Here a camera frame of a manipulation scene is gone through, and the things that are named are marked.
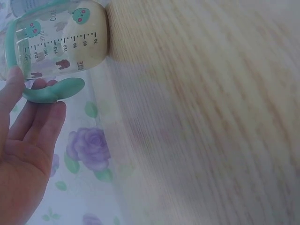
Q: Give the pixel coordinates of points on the person's left hand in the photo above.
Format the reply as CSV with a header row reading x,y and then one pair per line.
x,y
21,164

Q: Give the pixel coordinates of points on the white labelled container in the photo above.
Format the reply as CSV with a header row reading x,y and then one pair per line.
x,y
25,5

